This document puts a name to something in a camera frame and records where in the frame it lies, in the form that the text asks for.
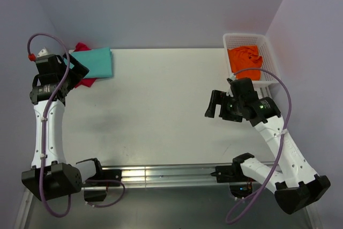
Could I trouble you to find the teal t shirt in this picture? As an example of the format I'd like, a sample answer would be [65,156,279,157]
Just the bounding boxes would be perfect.
[71,47,113,79]

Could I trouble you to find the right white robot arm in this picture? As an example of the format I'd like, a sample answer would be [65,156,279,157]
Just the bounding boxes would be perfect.
[205,78,331,215]

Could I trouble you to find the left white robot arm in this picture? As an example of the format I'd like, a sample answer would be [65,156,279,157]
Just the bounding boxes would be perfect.
[21,51,103,201]

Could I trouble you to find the folded red t shirt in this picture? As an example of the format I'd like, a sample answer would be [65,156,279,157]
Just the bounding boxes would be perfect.
[74,42,97,88]

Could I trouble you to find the white plastic basket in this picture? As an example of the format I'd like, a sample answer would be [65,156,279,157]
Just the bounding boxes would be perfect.
[222,33,282,89]

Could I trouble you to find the orange t shirt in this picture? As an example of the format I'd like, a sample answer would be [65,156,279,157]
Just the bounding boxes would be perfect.
[227,45,263,80]

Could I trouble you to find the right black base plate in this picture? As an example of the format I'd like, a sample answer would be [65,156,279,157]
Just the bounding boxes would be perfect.
[210,165,244,183]

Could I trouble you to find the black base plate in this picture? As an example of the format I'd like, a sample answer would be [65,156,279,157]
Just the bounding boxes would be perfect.
[83,169,122,187]
[210,165,244,183]

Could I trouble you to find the aluminium rail frame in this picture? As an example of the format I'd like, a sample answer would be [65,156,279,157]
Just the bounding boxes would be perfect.
[13,85,322,229]

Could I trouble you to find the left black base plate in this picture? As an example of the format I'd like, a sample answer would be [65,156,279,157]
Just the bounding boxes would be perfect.
[83,169,122,187]

